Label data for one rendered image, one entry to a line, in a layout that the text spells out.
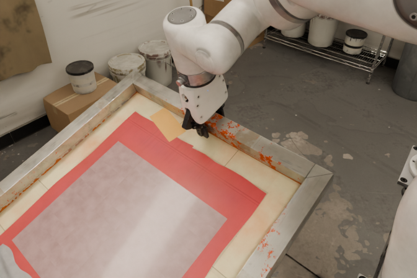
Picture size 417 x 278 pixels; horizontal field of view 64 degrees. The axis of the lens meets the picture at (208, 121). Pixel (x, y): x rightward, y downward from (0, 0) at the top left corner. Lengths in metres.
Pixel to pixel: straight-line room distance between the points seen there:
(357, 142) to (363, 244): 0.91
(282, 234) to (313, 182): 0.12
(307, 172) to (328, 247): 1.49
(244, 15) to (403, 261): 0.40
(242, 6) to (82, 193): 0.52
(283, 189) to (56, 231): 0.47
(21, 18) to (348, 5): 2.44
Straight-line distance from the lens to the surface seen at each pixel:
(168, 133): 0.81
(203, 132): 0.76
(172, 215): 0.69
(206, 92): 0.66
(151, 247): 0.68
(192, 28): 0.56
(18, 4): 2.60
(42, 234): 0.80
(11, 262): 0.81
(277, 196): 0.68
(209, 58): 0.52
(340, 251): 2.15
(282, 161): 0.68
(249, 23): 0.56
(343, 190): 2.43
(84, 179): 0.82
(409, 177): 0.95
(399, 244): 0.36
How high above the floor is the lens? 1.74
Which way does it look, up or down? 39 degrees down
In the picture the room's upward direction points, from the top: straight up
